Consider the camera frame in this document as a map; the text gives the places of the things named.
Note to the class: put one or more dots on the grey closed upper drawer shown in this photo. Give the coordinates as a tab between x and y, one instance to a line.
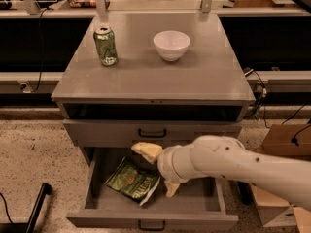
86	133

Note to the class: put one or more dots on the grey drawer cabinet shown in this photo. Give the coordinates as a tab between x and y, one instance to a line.
205	85

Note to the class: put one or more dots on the green soda can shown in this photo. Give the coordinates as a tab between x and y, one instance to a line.
104	39

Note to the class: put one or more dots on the cardboard box with snacks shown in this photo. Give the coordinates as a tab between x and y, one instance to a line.
284	197

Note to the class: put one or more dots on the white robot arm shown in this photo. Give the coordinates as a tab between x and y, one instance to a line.
224	157

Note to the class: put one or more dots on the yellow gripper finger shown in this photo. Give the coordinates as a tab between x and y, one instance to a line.
149	151
171	188

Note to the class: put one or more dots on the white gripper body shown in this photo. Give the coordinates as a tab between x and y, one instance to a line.
165	165

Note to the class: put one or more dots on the white ceramic bowl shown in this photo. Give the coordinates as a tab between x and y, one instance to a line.
171	45

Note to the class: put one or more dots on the black metal stand leg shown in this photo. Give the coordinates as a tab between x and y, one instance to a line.
26	227

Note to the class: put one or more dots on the green jalapeno chip bag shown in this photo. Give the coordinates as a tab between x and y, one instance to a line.
132	182

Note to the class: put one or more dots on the grey open middle drawer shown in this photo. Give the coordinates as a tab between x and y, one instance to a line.
197	205

